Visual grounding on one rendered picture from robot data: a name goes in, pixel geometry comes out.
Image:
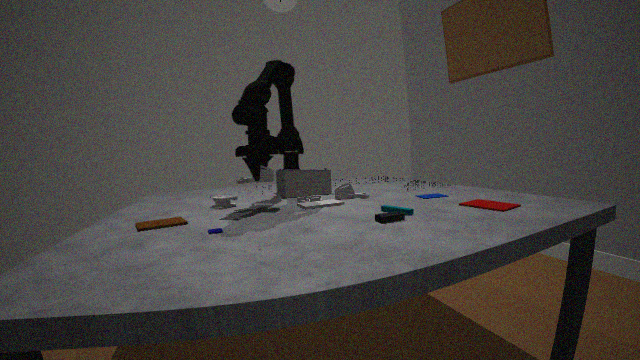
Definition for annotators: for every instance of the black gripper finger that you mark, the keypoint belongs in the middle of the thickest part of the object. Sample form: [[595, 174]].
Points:
[[254, 166], [266, 159]]

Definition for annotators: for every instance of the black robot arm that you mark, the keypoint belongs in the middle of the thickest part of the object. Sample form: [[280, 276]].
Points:
[[251, 111]]

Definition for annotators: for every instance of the red flat plate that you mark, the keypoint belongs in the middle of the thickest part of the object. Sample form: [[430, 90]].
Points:
[[491, 205]]

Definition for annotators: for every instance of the teal flat bar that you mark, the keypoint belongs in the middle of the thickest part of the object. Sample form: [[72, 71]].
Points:
[[389, 208]]

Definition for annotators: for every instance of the brown flat bar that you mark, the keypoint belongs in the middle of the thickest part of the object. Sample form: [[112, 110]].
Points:
[[161, 223]]

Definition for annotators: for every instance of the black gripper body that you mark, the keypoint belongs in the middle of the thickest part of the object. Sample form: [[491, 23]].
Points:
[[253, 149]]

